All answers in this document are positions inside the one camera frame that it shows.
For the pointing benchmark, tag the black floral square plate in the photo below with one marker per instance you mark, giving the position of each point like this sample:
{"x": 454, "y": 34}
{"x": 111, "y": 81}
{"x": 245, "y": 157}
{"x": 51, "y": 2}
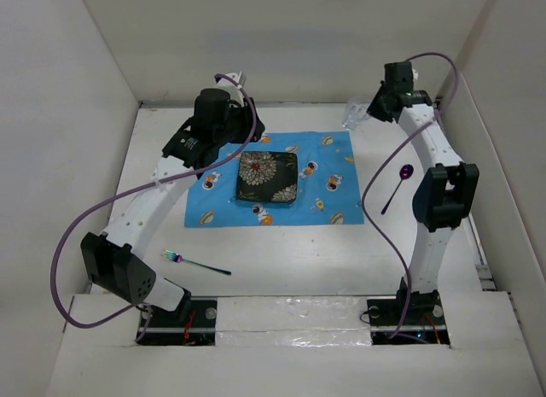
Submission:
{"x": 267, "y": 177}

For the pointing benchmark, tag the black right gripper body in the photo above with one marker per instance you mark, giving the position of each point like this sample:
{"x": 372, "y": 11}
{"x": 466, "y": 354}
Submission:
{"x": 378, "y": 108}

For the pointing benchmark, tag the blue space-print cloth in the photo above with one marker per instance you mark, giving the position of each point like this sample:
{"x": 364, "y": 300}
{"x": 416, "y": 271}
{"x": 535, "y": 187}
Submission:
{"x": 328, "y": 189}

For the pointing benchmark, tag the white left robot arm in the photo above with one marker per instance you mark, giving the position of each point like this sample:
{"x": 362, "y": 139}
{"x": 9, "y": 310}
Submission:
{"x": 114, "y": 259}

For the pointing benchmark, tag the iridescent fork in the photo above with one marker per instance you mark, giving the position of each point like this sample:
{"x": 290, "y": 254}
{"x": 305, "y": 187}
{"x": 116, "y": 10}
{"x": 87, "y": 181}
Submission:
{"x": 178, "y": 258}

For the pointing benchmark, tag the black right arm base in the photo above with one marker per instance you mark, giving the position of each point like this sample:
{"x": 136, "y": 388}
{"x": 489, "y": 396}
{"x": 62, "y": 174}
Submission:
{"x": 406, "y": 319}

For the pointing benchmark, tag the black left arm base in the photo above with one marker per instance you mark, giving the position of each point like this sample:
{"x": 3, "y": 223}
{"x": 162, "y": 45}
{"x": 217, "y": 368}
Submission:
{"x": 194, "y": 325}

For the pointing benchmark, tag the purple iridescent spoon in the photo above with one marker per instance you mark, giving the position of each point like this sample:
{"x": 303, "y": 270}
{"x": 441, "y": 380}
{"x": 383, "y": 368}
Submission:
{"x": 405, "y": 172}

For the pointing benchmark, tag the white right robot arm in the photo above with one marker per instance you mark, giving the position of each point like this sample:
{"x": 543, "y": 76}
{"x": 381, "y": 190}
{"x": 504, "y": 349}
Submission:
{"x": 445, "y": 195}

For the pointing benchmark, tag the clear plastic cup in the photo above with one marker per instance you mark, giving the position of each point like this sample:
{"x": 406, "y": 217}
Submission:
{"x": 355, "y": 113}

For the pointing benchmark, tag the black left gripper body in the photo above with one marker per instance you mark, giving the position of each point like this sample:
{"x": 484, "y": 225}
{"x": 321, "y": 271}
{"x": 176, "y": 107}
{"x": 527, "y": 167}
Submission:
{"x": 239, "y": 120}

